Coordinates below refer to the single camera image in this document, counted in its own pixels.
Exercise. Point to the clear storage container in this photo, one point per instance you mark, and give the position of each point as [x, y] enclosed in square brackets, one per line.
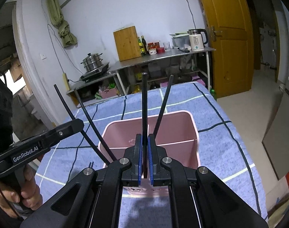
[181, 40]

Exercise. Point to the blue checked tablecloth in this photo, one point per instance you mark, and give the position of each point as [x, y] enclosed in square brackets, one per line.
[221, 149]

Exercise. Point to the pink basket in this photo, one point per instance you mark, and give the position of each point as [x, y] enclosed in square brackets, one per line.
[108, 93]

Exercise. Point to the black induction cooker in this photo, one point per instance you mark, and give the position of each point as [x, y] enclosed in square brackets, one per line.
[94, 74]

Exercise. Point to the green oil bottle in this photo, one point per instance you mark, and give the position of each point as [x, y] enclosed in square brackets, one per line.
[142, 50]

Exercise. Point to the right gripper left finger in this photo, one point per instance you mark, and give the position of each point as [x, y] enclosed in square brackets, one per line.
[132, 175]

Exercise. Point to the wooden cutting board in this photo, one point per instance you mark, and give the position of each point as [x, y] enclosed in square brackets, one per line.
[127, 45]

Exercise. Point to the stainless steel steamer pot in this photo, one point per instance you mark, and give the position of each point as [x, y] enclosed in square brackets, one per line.
[92, 62]

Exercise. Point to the red lidded jar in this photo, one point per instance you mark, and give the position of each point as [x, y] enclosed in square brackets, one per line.
[154, 48]

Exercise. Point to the person's left hand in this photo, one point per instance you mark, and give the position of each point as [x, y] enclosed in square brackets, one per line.
[30, 193]

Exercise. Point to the drinking glass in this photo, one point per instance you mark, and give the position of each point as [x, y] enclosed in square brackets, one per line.
[166, 46]

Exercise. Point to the yellow power strip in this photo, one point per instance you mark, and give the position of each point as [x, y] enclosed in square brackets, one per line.
[66, 82]

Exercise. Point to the pink plastic utensil holder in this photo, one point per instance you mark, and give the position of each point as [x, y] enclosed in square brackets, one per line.
[177, 134]

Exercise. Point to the metal kitchen shelf table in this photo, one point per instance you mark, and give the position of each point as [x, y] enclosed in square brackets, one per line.
[163, 60]

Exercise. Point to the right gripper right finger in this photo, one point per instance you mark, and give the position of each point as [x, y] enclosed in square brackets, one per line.
[159, 176]

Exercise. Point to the low metal shelf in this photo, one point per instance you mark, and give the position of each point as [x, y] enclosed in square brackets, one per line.
[89, 91]

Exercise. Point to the dark oil bottle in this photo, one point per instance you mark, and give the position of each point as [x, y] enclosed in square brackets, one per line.
[144, 45]

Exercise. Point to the green plastic bottle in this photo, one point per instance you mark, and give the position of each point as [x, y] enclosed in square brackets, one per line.
[213, 94]

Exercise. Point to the white electric kettle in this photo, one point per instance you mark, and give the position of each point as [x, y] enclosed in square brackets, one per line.
[198, 38]

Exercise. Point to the yellow wooden door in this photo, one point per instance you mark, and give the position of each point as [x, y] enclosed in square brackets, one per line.
[231, 35]

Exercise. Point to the green hanging cloth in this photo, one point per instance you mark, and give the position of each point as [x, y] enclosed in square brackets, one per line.
[58, 21]

